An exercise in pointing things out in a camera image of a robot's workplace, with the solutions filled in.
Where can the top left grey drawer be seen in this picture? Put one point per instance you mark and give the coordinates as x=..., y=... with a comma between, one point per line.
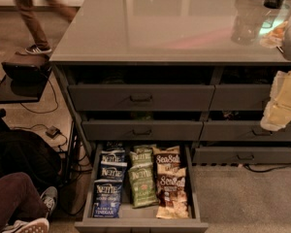
x=141, y=97

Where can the grey drawer cabinet counter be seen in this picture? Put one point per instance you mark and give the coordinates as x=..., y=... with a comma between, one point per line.
x=206, y=42

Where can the green jalapeno chip bag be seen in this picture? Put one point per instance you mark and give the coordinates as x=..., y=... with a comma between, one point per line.
x=141, y=154
x=142, y=185

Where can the front blue Kettle chip bag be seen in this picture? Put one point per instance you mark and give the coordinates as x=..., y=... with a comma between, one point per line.
x=107, y=198

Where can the middle left grey drawer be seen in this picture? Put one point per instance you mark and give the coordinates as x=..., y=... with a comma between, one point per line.
x=153, y=130

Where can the white soled sneaker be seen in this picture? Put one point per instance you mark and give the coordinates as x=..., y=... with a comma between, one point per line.
x=39, y=225

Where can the brown sea salt bag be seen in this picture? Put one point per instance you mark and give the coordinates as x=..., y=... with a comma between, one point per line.
x=167, y=160
x=171, y=193

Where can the grey drawer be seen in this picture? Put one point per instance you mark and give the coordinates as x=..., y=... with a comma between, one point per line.
x=153, y=130
x=242, y=131
x=141, y=97
x=241, y=155
x=240, y=97

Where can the grey vans sneaker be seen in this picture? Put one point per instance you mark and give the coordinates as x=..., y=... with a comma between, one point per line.
x=49, y=198

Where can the walking person brown trousers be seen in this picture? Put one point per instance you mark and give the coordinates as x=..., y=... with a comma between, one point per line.
x=27, y=12

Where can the black power adapter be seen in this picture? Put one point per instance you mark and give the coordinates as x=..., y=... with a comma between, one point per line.
x=52, y=132

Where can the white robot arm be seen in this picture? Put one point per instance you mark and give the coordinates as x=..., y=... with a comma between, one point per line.
x=279, y=38

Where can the rear brown sea salt bag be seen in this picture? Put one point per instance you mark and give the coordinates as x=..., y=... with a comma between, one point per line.
x=167, y=160

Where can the bottom right grey drawer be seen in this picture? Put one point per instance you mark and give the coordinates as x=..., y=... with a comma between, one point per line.
x=241, y=155

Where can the black device on side table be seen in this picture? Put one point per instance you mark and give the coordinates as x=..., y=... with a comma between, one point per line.
x=28, y=68

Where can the top right grey drawer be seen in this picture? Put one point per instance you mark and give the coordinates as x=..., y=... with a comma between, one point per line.
x=240, y=97

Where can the rear blue Kettle chip bag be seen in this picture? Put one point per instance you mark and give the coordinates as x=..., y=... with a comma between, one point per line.
x=113, y=156

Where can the front brown sea salt bag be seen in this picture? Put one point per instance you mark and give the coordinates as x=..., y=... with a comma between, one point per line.
x=171, y=193

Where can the seated person maroon leg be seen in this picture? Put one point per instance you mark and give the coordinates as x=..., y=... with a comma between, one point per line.
x=19, y=200

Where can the black backpack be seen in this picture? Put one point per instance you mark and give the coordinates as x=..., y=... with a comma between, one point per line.
x=25, y=151

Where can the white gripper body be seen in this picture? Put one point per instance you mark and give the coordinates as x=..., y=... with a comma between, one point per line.
x=277, y=113

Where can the open bottom left drawer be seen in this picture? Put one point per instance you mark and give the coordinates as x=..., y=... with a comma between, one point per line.
x=142, y=220

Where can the dark glass side table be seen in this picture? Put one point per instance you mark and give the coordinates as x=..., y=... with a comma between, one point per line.
x=19, y=92

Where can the middle right grey drawer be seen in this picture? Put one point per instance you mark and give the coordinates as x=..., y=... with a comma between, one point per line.
x=242, y=131

